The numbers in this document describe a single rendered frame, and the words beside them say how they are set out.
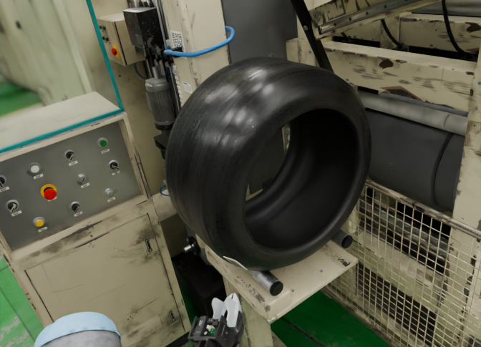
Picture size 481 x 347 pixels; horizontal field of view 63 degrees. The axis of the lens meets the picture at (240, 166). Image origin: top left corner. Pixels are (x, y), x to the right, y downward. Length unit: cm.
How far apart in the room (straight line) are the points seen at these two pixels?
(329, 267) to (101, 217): 87
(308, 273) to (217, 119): 64
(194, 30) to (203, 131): 34
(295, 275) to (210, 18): 82
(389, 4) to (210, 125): 54
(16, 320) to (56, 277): 117
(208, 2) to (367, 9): 42
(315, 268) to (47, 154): 98
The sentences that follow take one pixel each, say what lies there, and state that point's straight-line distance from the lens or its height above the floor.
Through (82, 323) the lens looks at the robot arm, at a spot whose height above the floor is 132.
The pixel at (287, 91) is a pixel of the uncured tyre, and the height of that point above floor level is 144.
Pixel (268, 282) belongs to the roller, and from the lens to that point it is 115.
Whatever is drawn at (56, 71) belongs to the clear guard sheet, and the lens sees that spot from 142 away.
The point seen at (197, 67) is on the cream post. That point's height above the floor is 145.
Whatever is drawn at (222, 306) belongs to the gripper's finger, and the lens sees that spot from 98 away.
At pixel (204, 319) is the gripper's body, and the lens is 92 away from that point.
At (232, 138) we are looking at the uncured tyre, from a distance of 87.
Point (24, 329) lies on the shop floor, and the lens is 274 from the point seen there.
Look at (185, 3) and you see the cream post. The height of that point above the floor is 162.
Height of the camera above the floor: 175
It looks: 30 degrees down
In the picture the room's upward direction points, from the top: 9 degrees counter-clockwise
